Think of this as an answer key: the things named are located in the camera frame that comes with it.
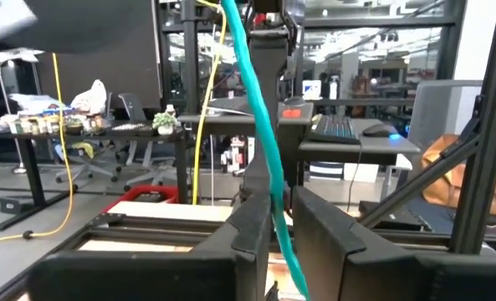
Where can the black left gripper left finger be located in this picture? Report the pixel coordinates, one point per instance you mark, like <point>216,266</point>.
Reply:
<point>147,276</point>

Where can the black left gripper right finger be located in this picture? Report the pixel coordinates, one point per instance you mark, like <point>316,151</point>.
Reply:
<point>377,276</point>

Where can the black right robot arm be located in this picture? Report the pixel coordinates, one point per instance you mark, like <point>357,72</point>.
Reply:
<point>268,54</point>

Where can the red plastic bin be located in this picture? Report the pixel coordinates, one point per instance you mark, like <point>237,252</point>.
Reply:
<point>155,191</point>

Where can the grey office chair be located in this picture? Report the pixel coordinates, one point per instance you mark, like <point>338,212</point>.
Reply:
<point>86,167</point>
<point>131,108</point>

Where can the grey desk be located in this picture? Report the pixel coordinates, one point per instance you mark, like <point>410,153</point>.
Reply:
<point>356,148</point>

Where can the black computer mouse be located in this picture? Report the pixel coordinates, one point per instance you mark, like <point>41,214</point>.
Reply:
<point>379,130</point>

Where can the black standing desk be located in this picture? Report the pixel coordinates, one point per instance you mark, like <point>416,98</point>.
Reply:
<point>30,175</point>

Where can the black keyboard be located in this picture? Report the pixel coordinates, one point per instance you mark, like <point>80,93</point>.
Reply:
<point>335,127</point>

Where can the small potted plant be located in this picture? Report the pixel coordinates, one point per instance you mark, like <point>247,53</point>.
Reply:
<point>164,121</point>

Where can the grey mesh chair back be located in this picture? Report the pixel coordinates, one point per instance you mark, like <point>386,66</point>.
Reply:
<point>440,108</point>

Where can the white plastic bag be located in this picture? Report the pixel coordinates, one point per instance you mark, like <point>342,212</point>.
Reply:
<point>90,98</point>

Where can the grey laptop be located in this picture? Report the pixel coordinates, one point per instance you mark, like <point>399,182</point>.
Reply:
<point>231,106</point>

